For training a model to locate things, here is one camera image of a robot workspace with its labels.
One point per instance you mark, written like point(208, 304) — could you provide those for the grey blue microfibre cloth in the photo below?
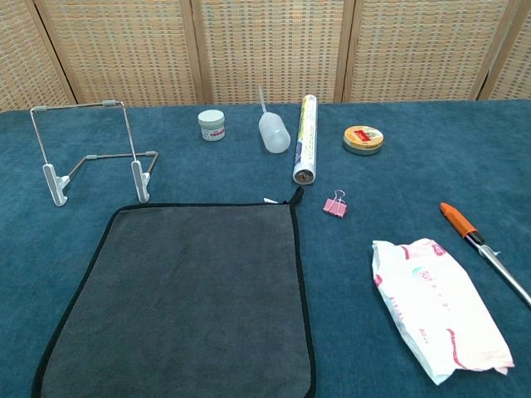
point(186, 290)

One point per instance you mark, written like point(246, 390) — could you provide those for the translucent squeeze bottle with nozzle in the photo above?
point(274, 134)

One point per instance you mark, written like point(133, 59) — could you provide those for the pink binder clip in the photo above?
point(334, 207)

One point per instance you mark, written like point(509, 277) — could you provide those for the white cylindrical tube roll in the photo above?
point(306, 141)

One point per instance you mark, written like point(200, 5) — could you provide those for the small white jar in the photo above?
point(211, 124)

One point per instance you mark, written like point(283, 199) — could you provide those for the round tin with yellow lid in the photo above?
point(363, 139)

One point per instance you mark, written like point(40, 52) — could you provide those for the teal table cover cloth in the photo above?
point(394, 186)

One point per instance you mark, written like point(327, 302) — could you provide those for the woven wooden folding screen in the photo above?
point(269, 49)

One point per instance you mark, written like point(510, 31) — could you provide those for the white and pink wipes pack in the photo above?
point(431, 298)

